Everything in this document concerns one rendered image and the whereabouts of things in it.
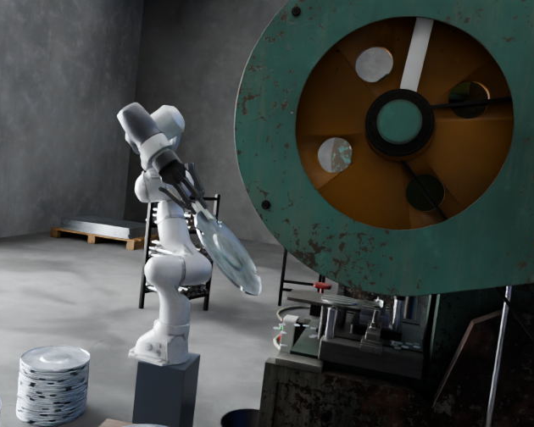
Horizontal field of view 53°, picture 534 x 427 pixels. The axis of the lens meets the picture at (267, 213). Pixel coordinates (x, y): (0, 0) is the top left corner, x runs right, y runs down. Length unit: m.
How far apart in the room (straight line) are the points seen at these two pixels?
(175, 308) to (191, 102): 7.36
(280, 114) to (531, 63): 0.58
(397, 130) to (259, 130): 0.34
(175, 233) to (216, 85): 7.14
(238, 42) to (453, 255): 7.97
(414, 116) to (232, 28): 8.01
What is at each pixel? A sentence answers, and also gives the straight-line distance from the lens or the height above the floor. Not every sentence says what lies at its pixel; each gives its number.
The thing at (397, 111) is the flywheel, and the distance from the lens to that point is 1.25.
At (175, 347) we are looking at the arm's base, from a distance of 2.02.
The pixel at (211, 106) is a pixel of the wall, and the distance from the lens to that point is 9.02.
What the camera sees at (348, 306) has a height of 0.78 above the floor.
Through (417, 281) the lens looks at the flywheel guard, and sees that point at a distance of 1.32.
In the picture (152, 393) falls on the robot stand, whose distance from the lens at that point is 2.06.
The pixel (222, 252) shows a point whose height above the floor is 0.95.
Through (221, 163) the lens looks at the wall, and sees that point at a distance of 8.87.
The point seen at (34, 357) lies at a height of 0.24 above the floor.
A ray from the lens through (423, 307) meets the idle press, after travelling 3.37.
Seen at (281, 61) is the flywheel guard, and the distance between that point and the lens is 1.37.
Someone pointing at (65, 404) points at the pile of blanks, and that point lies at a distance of 2.58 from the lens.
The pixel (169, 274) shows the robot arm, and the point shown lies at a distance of 1.93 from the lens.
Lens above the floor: 1.19
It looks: 5 degrees down
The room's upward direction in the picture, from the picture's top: 7 degrees clockwise
